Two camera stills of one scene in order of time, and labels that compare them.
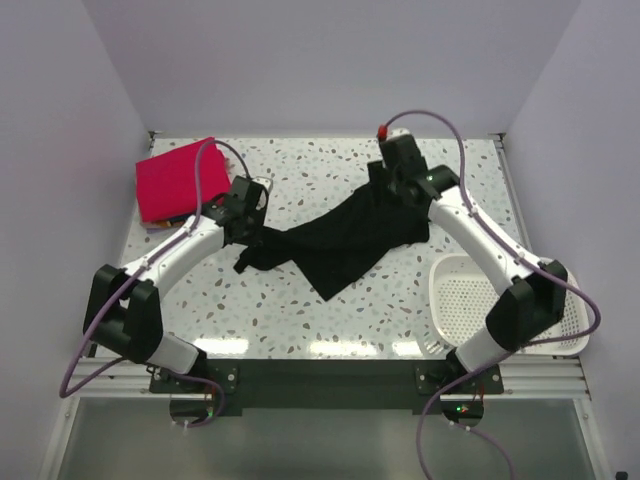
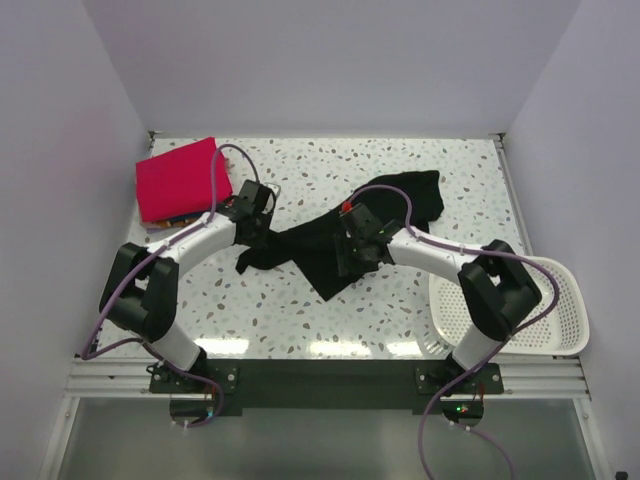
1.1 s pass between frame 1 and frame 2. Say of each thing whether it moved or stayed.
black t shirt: stayed
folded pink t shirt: stayed
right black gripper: moved
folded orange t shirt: stayed
